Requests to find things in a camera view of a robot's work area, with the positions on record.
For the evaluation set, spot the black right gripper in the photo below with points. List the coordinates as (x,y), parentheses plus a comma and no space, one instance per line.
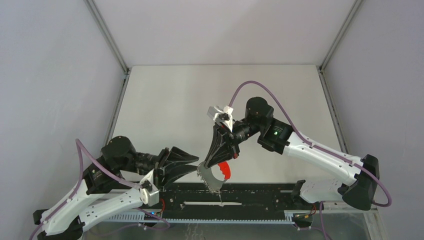
(219,151)

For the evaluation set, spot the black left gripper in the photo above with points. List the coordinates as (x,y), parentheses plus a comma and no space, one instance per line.
(172,172)

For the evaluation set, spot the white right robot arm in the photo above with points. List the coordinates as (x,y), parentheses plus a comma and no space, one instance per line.
(354,179)

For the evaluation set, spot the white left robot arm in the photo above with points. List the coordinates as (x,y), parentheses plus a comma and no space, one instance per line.
(119,180)

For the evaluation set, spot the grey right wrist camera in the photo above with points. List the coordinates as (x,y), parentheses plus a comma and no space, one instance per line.
(222,115)

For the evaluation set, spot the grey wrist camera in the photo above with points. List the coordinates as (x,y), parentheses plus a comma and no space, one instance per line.
(222,115)
(149,193)

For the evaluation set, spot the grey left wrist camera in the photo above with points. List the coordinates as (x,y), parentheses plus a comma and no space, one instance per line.
(149,193)

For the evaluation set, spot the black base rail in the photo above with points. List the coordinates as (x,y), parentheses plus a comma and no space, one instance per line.
(239,202)

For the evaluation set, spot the left aluminium frame post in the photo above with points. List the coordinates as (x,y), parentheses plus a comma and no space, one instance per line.
(107,35)

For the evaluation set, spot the grey aluminium frame rail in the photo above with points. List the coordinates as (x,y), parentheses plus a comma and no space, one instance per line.
(328,75)

